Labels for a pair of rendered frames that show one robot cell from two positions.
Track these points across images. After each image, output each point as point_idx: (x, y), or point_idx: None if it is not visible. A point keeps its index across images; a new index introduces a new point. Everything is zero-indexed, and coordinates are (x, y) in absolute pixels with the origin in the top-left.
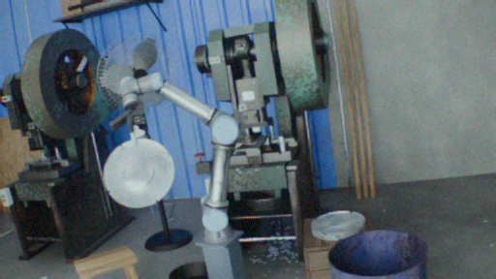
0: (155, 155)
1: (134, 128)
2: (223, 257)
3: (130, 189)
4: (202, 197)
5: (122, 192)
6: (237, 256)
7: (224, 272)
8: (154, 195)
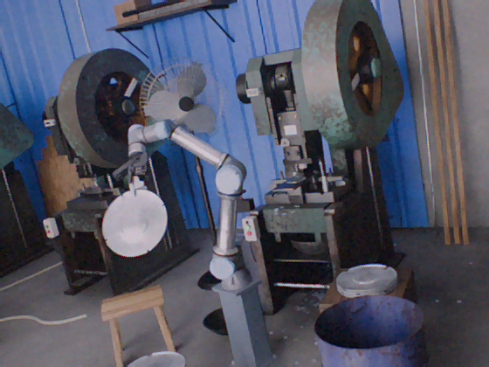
0: (151, 206)
1: None
2: (236, 305)
3: (125, 238)
4: None
5: (118, 241)
6: (254, 305)
7: (237, 321)
8: (146, 245)
